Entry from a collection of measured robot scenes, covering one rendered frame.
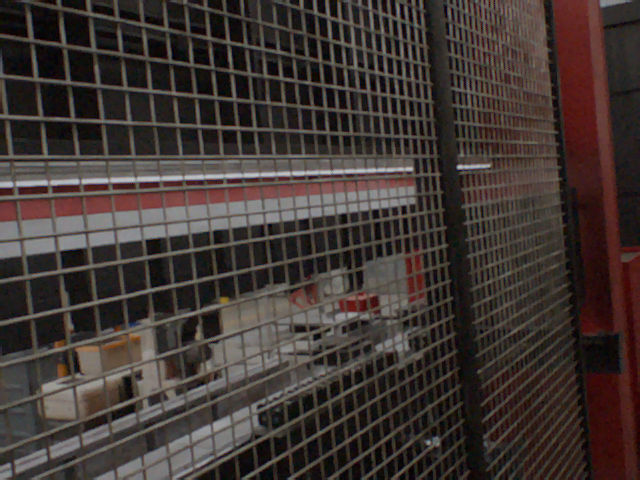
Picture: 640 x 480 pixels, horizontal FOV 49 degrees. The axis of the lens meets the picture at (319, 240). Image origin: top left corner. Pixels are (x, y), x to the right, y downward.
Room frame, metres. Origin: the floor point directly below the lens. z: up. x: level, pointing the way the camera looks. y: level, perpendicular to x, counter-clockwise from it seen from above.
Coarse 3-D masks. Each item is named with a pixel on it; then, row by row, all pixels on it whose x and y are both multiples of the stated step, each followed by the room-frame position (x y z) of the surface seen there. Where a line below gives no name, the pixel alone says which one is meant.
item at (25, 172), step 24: (0, 168) 1.00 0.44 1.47; (24, 168) 1.03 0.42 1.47; (72, 168) 1.10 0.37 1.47; (96, 168) 1.14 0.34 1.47; (120, 168) 1.18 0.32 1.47; (144, 168) 1.22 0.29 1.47; (168, 168) 1.27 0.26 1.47; (192, 168) 1.32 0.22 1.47; (216, 168) 1.38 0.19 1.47; (240, 168) 1.44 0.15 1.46; (264, 168) 1.51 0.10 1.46; (288, 168) 1.58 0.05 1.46; (312, 168) 1.66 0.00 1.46; (336, 168) 1.75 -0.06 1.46; (360, 168) 1.85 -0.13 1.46; (384, 168) 1.96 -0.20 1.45; (408, 168) 2.09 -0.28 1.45
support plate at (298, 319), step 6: (288, 318) 2.37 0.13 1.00; (294, 318) 2.36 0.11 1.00; (300, 318) 2.35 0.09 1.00; (312, 318) 2.32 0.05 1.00; (318, 318) 2.31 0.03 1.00; (324, 318) 2.29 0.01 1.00; (282, 324) 2.30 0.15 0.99; (288, 324) 2.28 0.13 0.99; (294, 324) 2.27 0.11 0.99; (300, 324) 2.26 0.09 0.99; (312, 324) 2.23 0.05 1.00; (318, 324) 2.22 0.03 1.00; (324, 324) 2.21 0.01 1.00; (330, 324) 2.19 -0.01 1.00
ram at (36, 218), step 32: (0, 192) 1.22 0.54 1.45; (32, 192) 1.27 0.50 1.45; (64, 192) 1.32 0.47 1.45; (160, 192) 1.53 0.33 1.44; (192, 192) 1.61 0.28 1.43; (224, 192) 1.70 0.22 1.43; (256, 192) 1.80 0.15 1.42; (288, 192) 1.92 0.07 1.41; (352, 192) 2.21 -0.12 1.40; (384, 192) 2.38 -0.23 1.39; (0, 224) 1.21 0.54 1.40; (32, 224) 1.26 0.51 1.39; (64, 224) 1.32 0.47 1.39; (96, 224) 1.38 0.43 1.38; (192, 224) 1.60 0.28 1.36; (224, 224) 1.69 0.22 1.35; (0, 256) 1.20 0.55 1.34
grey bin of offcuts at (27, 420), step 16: (32, 352) 3.95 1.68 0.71; (16, 368) 3.97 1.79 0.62; (32, 368) 3.95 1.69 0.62; (48, 368) 4.04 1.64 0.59; (16, 384) 3.98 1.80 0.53; (32, 384) 3.94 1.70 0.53; (0, 400) 4.06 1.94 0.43; (16, 400) 3.99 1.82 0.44; (0, 416) 4.06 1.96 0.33; (16, 416) 4.00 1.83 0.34; (32, 416) 3.93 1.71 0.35; (0, 432) 4.06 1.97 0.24; (16, 432) 4.00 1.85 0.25; (32, 432) 3.94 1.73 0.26; (0, 448) 4.07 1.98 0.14; (32, 448) 3.95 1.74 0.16; (0, 464) 4.15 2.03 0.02
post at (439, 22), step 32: (416, 0) 1.00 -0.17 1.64; (416, 64) 1.00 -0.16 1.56; (448, 64) 1.02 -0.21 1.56; (416, 96) 1.00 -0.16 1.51; (448, 96) 1.01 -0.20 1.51; (416, 128) 1.01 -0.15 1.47; (448, 128) 1.00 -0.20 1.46; (416, 160) 1.01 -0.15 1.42; (448, 160) 0.99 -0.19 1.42; (448, 192) 0.99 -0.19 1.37; (448, 224) 0.99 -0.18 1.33; (448, 256) 0.99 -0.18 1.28; (448, 320) 0.99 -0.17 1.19; (448, 352) 1.00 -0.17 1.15; (448, 384) 1.00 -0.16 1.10; (448, 416) 1.00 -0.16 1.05; (480, 416) 1.02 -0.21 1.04; (480, 448) 1.01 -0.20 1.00
